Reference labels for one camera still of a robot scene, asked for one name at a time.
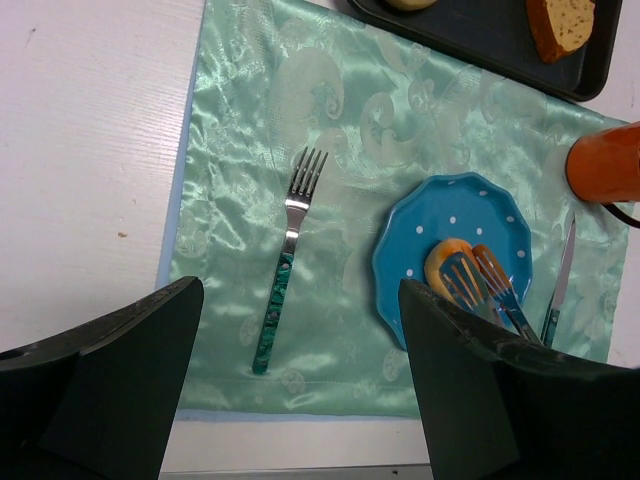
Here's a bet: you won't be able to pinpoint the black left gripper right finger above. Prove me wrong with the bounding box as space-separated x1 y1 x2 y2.
398 279 639 479

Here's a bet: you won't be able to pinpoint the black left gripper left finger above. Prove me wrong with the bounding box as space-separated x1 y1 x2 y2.
1 277 204 479

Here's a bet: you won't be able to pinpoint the metal serving tongs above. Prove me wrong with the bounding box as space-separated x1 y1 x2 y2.
439 244 542 345

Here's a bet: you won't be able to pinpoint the small round bun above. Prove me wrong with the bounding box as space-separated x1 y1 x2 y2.
423 237 474 301

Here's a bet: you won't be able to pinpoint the bread slice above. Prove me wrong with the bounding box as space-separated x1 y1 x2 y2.
525 0 595 64

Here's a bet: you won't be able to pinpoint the blue dotted plate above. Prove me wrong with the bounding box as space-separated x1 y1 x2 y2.
372 173 533 349

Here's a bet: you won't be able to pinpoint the orange enamel mug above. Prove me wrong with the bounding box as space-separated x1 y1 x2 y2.
565 122 639 229

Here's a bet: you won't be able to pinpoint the green satin placemat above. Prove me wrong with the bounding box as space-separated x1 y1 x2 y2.
165 1 628 417

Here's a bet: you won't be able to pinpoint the black baking tray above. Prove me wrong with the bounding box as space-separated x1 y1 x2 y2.
350 0 622 102

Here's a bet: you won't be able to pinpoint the glazed donut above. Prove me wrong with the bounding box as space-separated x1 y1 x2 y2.
385 0 438 12

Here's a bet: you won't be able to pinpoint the knife with teal handle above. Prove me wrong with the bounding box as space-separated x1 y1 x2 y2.
541 213 576 347

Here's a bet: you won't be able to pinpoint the fork with teal handle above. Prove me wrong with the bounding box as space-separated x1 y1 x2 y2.
252 147 328 375

